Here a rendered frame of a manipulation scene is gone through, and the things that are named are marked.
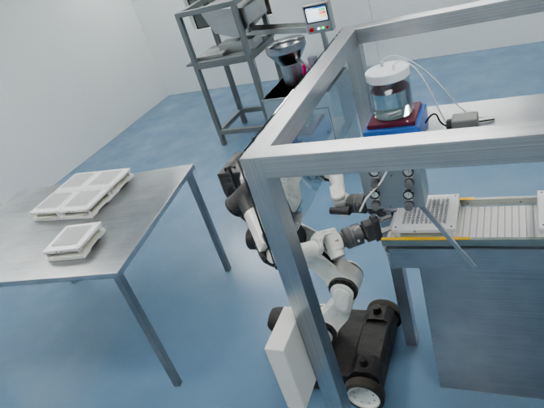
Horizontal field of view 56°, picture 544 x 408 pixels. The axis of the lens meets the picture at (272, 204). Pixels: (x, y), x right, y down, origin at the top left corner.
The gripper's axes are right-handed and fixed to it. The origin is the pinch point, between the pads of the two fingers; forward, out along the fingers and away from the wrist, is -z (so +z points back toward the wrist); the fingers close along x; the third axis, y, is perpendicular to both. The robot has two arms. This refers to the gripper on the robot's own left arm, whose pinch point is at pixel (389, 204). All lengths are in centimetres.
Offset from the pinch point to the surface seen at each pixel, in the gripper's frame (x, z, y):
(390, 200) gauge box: -17.7, -10.8, 22.3
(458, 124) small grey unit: -42, -35, 10
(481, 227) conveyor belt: 7.3, -37.2, 3.0
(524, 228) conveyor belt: 7, -52, 2
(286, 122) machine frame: -74, -8, 70
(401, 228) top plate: -0.2, -10.5, 16.5
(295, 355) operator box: -13, -5, 95
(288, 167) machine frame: -71, -17, 87
